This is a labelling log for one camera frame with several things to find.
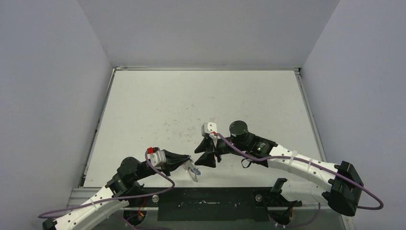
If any silver metal key plate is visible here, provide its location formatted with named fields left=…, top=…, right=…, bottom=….
left=184, top=160, right=200, bottom=183

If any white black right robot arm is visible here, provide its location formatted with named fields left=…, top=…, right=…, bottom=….
left=194, top=120, right=364, bottom=217

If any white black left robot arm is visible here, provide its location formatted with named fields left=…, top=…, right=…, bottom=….
left=39, top=147, right=192, bottom=230

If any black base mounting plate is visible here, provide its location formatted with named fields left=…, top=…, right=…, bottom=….
left=124, top=187, right=302, bottom=224

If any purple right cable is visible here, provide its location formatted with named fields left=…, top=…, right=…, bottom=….
left=212, top=131, right=384, bottom=229

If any purple cable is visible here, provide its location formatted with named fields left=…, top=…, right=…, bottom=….
left=212, top=131, right=384, bottom=229
left=38, top=150, right=176, bottom=230

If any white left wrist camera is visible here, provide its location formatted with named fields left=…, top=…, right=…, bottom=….
left=147, top=147, right=167, bottom=167

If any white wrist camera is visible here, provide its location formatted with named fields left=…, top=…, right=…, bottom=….
left=201, top=122, right=217, bottom=137
left=147, top=147, right=167, bottom=167

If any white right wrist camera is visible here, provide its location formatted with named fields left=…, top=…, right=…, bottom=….
left=201, top=122, right=217, bottom=137

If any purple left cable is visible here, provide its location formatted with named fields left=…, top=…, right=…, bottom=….
left=38, top=150, right=176, bottom=230

